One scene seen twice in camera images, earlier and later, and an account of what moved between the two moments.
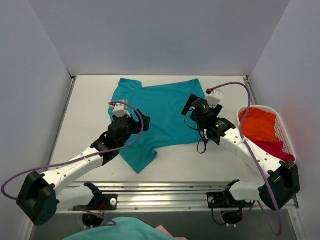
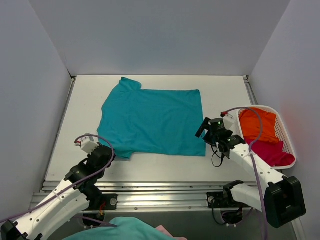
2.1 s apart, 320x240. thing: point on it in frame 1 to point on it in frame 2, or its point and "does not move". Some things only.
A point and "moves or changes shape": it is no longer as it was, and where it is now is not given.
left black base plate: [100, 201] does not move
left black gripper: [139, 120] to [104, 155]
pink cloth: [161, 228] does not move
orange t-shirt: [259, 125] does not move
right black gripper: [188, 105] to [203, 128]
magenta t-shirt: [275, 150] does not move
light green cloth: [126, 228] does not move
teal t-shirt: [164, 104] moves or changes shape
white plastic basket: [282, 132] does not move
